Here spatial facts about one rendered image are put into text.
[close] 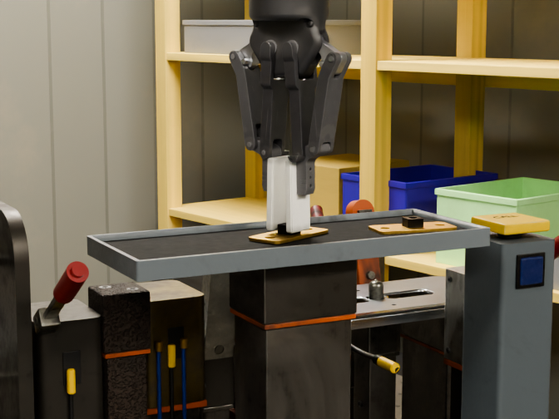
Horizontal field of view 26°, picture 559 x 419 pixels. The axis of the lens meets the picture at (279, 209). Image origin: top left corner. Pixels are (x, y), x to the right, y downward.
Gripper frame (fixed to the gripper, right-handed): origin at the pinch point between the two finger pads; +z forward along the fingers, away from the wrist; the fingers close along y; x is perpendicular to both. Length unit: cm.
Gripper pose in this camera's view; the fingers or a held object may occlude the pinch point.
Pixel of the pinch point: (288, 194)
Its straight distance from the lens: 116.4
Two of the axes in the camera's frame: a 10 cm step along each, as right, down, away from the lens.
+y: -7.9, -0.9, 6.1
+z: 0.0, 9.9, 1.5
